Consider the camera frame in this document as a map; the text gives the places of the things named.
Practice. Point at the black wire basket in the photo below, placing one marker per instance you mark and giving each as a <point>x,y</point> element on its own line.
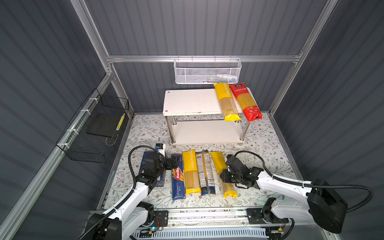
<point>94,138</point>

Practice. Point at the red spaghetti bag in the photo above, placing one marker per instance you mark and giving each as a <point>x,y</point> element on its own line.
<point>246,102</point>

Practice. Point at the yellow spaghetti bag label up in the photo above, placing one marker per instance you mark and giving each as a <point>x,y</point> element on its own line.
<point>220,165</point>

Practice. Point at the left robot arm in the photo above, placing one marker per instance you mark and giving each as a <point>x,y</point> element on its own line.
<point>141,188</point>

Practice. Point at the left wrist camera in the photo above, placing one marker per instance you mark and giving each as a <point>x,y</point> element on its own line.
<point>161,149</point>

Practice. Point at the clear blue spaghetti bag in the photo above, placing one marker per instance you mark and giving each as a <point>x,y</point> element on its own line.
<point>205,173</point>

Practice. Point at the blue Barilla spaghetti box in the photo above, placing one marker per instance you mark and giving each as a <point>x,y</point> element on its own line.
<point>178,180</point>

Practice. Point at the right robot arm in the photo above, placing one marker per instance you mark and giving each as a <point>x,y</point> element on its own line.
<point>316,201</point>

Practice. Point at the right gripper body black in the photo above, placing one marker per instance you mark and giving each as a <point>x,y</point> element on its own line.
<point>238,178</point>

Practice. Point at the yellow marker pen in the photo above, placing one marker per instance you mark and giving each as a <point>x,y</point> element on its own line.
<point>120,122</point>

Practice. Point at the white wire mesh basket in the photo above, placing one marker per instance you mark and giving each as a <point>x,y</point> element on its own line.
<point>188,70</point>

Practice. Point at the pens in white basket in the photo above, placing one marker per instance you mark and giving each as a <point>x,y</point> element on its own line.
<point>218,79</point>

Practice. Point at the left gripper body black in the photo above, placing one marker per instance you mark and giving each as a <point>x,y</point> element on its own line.
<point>161,165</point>

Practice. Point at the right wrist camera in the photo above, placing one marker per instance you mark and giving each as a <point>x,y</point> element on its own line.
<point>234,164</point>

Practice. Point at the white two-tier shelf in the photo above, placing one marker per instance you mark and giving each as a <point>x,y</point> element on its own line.
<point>195,103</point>

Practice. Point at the yellow Pastatime spaghetti bag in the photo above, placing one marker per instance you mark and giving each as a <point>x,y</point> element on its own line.
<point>191,175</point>

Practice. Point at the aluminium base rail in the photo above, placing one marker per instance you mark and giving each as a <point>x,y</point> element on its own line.
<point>210,217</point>

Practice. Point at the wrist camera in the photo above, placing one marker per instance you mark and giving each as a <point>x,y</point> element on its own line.
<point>161,149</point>
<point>234,164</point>

